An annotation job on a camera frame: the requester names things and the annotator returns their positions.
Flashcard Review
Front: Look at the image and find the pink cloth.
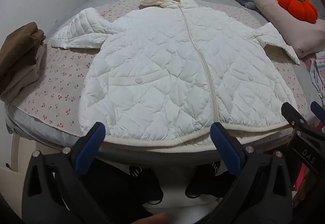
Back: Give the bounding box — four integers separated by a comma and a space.
303, 55, 317, 72

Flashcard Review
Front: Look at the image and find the person's left hand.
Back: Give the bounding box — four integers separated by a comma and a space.
132, 212, 169, 224

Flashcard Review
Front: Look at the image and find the orange pumpkin plush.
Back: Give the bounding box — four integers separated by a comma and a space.
276, 0, 319, 24

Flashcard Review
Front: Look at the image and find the beige folded garment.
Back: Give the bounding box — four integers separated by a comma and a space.
0, 43, 49, 103

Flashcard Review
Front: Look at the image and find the black slipper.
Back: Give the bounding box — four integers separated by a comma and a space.
128, 163, 164, 206
185, 160, 229, 199

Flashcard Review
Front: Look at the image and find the brown folded garment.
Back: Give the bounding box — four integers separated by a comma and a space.
0, 22, 46, 77

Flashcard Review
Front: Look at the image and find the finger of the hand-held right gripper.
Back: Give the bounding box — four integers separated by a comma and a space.
281, 102, 308, 138
310, 101, 325, 133

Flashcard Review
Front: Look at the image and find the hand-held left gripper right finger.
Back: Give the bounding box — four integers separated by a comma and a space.
210, 122, 294, 224

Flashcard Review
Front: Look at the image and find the pink folded blanket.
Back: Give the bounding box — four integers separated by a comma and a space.
254, 0, 325, 59

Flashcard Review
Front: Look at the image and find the cherry print bed cover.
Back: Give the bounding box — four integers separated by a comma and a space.
5, 0, 309, 154

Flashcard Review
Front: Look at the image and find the white bed frame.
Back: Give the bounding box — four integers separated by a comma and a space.
11, 135, 22, 173

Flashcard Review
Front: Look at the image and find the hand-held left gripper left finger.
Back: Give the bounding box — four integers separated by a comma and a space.
22, 122, 113, 224

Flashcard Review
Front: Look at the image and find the white quilted jacket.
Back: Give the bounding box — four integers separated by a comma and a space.
48, 0, 301, 149

